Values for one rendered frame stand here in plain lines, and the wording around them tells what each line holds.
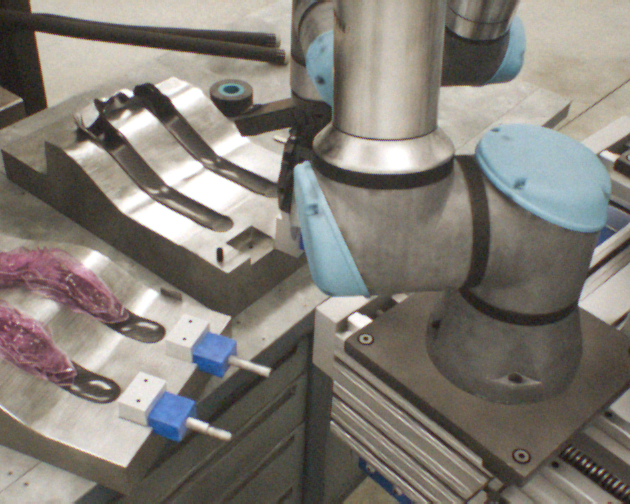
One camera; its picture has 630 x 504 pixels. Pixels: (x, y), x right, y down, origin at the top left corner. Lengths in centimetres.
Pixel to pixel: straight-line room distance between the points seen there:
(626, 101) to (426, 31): 292
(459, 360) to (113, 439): 42
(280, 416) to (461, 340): 71
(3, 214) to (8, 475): 50
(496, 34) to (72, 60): 282
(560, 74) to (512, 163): 293
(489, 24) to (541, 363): 32
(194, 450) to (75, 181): 43
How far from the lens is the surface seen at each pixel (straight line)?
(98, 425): 109
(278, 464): 162
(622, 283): 119
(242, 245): 128
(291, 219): 114
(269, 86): 178
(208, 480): 145
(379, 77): 69
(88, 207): 140
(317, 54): 90
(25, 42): 206
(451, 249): 74
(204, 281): 125
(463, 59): 93
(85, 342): 116
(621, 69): 381
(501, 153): 77
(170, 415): 106
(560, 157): 79
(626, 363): 95
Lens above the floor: 168
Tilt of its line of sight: 40 degrees down
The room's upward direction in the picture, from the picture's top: 3 degrees clockwise
